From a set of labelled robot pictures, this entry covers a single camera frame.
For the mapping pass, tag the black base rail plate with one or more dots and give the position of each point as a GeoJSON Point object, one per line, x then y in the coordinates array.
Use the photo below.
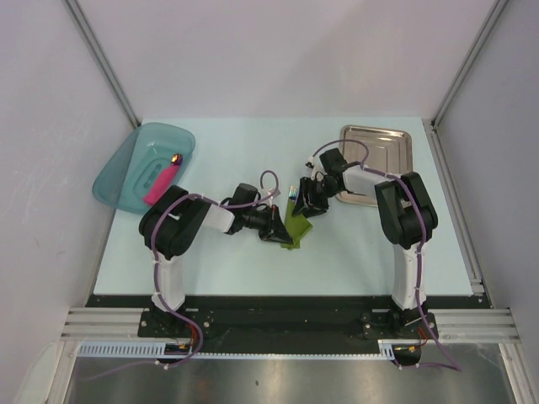
{"type": "Point", "coordinates": [271, 324]}

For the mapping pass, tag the steel metal tray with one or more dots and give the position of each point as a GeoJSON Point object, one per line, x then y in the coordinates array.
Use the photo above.
{"type": "Point", "coordinates": [390, 151]}

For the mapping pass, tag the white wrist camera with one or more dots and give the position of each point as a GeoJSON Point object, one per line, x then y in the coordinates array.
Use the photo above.
{"type": "Point", "coordinates": [268, 195]}
{"type": "Point", "coordinates": [314, 167]}

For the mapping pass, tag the green paper napkin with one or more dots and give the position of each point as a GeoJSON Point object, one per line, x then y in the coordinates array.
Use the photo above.
{"type": "Point", "coordinates": [297, 226]}

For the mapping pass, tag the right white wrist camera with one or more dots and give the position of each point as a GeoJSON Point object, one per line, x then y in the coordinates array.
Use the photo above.
{"type": "Point", "coordinates": [314, 167]}

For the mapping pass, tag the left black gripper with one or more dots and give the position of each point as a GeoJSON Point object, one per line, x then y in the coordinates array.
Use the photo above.
{"type": "Point", "coordinates": [278, 233]}

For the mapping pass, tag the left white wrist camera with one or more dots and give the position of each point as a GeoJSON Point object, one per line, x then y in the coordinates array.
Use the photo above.
{"type": "Point", "coordinates": [268, 195]}

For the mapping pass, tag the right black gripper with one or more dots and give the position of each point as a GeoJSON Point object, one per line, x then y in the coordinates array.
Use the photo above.
{"type": "Point", "coordinates": [312, 206]}

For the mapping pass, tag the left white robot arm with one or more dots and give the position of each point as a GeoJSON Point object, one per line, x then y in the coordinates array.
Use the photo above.
{"type": "Point", "coordinates": [171, 225]}

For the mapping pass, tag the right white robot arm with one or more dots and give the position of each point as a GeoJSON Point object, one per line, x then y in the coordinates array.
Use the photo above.
{"type": "Point", "coordinates": [407, 214]}

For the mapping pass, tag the teal plastic bin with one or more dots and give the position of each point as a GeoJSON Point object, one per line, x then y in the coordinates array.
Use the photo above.
{"type": "Point", "coordinates": [130, 173]}

